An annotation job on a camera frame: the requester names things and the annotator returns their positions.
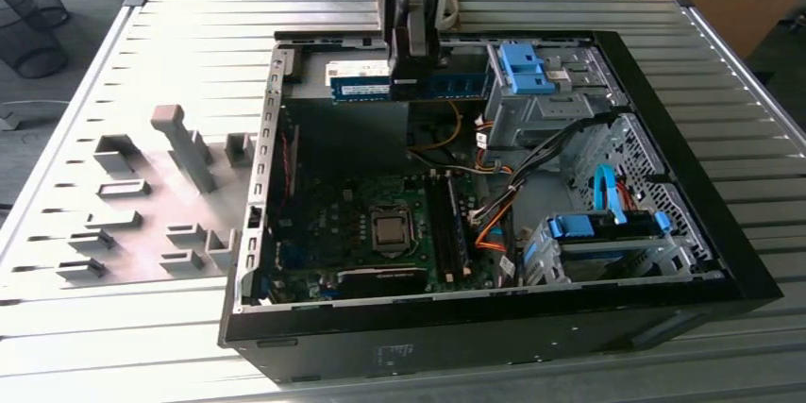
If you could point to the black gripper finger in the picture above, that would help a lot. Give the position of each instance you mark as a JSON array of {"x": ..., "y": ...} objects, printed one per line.
[
  {"x": 394, "y": 6},
  {"x": 413, "y": 77}
]

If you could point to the blue green RAM stick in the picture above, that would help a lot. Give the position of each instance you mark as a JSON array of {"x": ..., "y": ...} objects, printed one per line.
[{"x": 360, "y": 90}]

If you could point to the grey power supply unit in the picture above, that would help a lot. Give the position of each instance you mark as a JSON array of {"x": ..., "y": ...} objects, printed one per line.
[{"x": 312, "y": 84}]

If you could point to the blue drive bay latch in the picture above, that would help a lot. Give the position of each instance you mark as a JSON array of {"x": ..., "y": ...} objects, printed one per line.
[{"x": 520, "y": 56}]

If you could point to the metal drive cage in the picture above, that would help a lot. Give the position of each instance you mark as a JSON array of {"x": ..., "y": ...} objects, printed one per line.
[{"x": 554, "y": 110}]

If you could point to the white board power connector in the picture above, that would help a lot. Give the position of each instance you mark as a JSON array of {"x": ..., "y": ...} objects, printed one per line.
[{"x": 477, "y": 217}]

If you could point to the silver CPU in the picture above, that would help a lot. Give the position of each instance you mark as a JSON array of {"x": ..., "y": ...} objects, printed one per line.
[{"x": 392, "y": 232}]

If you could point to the green motherboard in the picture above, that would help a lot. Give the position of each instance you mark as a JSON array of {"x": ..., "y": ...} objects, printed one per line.
[{"x": 328, "y": 233}]

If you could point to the hard disk in blue carrier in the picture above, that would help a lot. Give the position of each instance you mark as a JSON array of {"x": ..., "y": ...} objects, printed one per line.
[{"x": 573, "y": 226}]

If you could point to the black graphics card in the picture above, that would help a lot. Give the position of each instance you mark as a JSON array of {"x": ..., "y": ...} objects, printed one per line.
[{"x": 385, "y": 282}]

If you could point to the grey parts rack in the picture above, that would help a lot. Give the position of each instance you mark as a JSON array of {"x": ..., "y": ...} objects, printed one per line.
[{"x": 158, "y": 214}]

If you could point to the metal disk bay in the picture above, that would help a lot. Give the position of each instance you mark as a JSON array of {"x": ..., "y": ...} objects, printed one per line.
[{"x": 631, "y": 256}]

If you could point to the black PC case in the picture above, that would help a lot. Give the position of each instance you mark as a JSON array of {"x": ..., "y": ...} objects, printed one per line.
[{"x": 441, "y": 337}]

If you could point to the black mesh waste basket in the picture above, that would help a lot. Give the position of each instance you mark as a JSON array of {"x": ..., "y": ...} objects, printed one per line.
[{"x": 38, "y": 54}]

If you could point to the grey floor box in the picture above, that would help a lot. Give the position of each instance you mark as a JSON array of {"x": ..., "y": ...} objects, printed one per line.
[{"x": 7, "y": 121}]

